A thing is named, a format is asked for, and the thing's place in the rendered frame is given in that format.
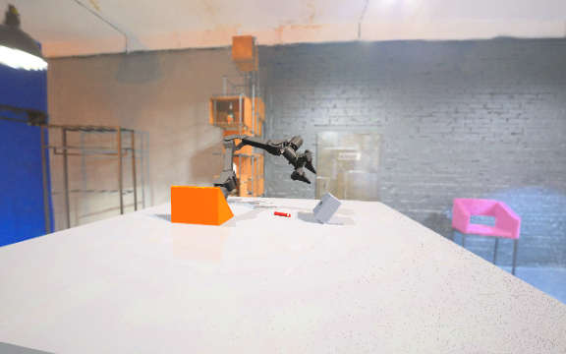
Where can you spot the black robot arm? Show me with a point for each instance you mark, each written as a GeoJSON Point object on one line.
{"type": "Point", "coordinates": [227, 180]}

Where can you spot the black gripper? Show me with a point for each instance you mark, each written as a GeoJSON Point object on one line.
{"type": "Point", "coordinates": [299, 174]}

